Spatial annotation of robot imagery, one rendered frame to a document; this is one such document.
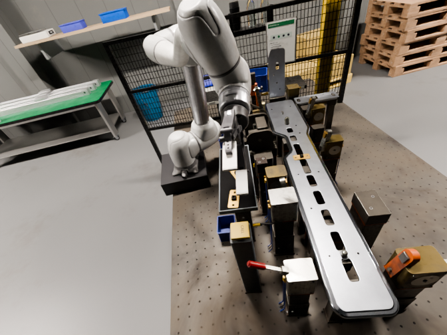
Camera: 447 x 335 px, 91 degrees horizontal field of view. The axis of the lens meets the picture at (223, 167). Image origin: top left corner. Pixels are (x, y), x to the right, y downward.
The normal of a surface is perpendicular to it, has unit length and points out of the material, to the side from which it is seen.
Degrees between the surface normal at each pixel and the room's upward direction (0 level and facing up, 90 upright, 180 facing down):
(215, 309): 0
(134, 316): 0
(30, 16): 90
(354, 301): 0
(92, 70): 90
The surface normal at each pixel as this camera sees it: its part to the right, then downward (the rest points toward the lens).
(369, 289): -0.18, -0.73
